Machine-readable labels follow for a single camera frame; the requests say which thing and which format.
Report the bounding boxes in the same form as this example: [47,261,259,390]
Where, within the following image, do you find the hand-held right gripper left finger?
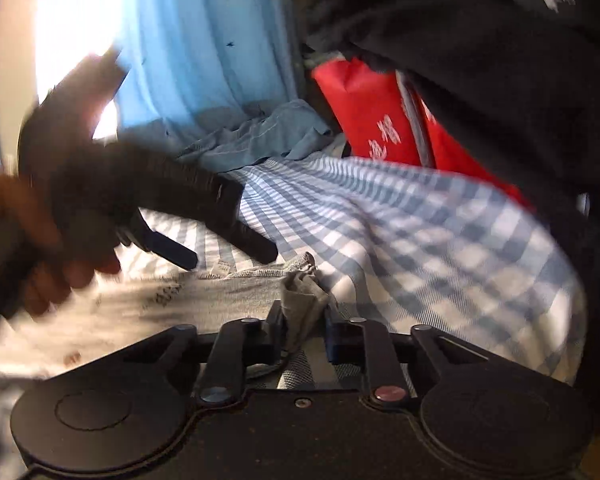
[115,302,287,407]

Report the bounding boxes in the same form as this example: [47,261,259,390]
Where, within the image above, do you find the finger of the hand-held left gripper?
[224,219,279,265]
[115,209,200,271]

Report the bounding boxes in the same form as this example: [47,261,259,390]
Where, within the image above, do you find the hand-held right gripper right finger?
[325,310,491,406]

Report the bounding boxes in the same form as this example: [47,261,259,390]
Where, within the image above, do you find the grey printed pants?
[0,252,332,382]

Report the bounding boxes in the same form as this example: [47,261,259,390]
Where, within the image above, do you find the person's left hand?
[0,172,123,320]

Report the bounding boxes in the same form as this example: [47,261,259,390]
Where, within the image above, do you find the blue checked bed sheet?
[0,152,588,480]

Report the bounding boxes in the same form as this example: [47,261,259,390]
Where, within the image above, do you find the bright window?
[34,0,131,142]

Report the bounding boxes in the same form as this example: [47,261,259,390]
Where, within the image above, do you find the red bag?
[310,57,537,212]

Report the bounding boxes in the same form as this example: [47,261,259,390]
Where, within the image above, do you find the black cloth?
[294,0,600,391]

